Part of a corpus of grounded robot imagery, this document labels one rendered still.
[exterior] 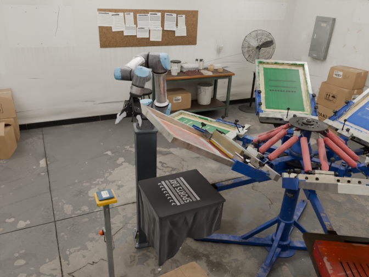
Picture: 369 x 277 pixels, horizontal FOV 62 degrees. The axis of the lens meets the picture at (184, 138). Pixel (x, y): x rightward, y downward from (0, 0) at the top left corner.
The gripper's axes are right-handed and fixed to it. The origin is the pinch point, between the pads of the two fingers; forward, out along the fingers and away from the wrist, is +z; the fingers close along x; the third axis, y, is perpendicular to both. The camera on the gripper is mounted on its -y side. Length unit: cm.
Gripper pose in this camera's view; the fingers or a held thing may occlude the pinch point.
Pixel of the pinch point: (128, 126)
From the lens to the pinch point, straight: 184.3
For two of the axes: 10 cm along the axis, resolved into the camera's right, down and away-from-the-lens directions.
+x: -8.5, -1.2, -5.1
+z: -3.1, 9.1, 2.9
